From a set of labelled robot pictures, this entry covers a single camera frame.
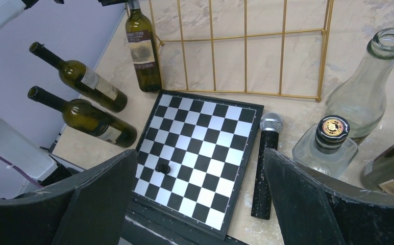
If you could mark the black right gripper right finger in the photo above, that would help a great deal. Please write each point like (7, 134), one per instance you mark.
(313, 208)

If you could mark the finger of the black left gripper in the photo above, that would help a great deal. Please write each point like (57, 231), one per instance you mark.
(112, 2)

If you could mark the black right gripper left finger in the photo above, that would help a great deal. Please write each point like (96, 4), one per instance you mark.
(86, 208)

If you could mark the green Primitivo wine bottle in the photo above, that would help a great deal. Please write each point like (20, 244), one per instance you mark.
(142, 45)

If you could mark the dark green wine bottle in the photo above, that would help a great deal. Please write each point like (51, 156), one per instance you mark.
(81, 115)

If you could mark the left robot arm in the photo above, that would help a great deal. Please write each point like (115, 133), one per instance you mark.
(36, 165)

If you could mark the clear square liquor bottle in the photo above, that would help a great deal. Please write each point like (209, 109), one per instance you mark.
(326, 147)

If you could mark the green wine bottle far left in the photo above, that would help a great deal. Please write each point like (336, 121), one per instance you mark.
(83, 79)

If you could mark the clear empty glass bottle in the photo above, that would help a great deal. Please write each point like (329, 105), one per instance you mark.
(361, 100)

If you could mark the black chess pawn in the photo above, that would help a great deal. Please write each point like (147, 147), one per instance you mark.
(163, 168)

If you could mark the black handheld microphone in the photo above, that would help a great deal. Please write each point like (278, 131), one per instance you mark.
(270, 126)

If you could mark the black white chessboard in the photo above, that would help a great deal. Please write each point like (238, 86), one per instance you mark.
(180, 105)

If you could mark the gold wire wine rack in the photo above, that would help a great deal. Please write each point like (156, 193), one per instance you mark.
(324, 31)

